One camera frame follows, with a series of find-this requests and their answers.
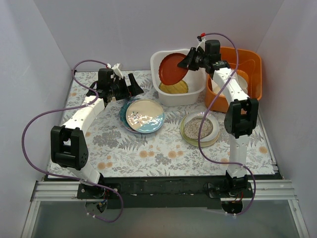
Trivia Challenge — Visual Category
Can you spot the red-brown plate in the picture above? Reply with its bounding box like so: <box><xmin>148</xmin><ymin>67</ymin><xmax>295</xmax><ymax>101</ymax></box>
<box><xmin>158</xmin><ymin>53</ymin><xmax>188</xmax><ymax>85</ymax></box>

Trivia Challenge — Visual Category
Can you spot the bamboo pattern plate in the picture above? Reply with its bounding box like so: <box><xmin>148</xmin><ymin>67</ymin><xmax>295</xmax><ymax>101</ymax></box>
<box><xmin>159</xmin><ymin>80</ymin><xmax>189</xmax><ymax>94</ymax></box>

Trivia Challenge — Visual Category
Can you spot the cream and blue plate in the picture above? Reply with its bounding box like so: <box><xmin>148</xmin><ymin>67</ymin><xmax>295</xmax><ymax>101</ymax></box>
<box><xmin>125</xmin><ymin>99</ymin><xmax>165</xmax><ymax>134</ymax></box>

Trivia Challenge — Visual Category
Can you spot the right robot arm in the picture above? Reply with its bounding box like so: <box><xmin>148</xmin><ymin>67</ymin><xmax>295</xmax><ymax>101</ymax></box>
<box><xmin>178</xmin><ymin>40</ymin><xmax>259</xmax><ymax>197</ymax></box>

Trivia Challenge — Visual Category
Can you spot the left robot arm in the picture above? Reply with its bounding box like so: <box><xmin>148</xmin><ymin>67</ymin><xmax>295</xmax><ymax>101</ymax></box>
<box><xmin>51</xmin><ymin>68</ymin><xmax>144</xmax><ymax>198</ymax></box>

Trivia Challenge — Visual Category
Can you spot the white plastic bin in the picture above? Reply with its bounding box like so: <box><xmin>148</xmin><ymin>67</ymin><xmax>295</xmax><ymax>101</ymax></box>
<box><xmin>150</xmin><ymin>49</ymin><xmax>207</xmax><ymax>107</ymax></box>

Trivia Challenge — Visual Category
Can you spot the orange plastic bin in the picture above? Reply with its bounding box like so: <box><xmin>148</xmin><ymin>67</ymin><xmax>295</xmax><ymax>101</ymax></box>
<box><xmin>205</xmin><ymin>47</ymin><xmax>262</xmax><ymax>113</ymax></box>

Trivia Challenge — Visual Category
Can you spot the teal embossed plate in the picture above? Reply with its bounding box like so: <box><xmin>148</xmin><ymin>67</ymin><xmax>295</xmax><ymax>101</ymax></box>
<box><xmin>119</xmin><ymin>100</ymin><xmax>135</xmax><ymax>126</ymax></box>

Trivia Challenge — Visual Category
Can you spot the white round dish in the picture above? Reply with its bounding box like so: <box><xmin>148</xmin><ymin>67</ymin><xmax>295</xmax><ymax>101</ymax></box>
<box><xmin>236</xmin><ymin>71</ymin><xmax>248</xmax><ymax>94</ymax></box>

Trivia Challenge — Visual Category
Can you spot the lavender blue plate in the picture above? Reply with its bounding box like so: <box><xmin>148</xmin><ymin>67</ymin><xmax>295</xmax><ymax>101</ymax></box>
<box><xmin>123</xmin><ymin>124</ymin><xmax>162</xmax><ymax>134</ymax></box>

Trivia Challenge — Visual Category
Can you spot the speckled grey plate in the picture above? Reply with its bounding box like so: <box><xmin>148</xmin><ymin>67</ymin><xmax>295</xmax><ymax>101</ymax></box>
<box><xmin>184</xmin><ymin>117</ymin><xmax>213</xmax><ymax>140</ymax></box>

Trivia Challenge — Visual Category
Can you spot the pale green plate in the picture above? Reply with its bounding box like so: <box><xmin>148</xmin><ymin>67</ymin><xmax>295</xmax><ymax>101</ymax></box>
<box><xmin>179</xmin><ymin>116</ymin><xmax>221</xmax><ymax>148</ymax></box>

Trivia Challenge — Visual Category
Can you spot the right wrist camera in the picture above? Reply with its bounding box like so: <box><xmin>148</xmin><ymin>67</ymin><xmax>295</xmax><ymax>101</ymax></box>
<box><xmin>196</xmin><ymin>36</ymin><xmax>206</xmax><ymax>51</ymax></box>

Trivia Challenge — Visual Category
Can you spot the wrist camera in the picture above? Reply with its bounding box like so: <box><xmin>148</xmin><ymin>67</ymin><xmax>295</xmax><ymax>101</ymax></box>
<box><xmin>111</xmin><ymin>63</ymin><xmax>123</xmax><ymax>79</ymax></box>
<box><xmin>196</xmin><ymin>36</ymin><xmax>206</xmax><ymax>51</ymax></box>

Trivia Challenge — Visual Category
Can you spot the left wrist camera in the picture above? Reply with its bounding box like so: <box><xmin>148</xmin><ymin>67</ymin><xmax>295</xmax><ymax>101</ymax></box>
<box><xmin>111</xmin><ymin>63</ymin><xmax>123</xmax><ymax>79</ymax></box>

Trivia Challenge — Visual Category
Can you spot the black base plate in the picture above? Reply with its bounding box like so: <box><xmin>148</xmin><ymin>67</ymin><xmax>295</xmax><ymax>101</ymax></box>
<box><xmin>77</xmin><ymin>176</ymin><xmax>254</xmax><ymax>209</ymax></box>

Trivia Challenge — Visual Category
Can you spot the aluminium rail frame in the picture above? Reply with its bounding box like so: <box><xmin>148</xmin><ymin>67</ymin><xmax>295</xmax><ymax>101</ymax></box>
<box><xmin>21</xmin><ymin>179</ymin><xmax>309</xmax><ymax>238</ymax></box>

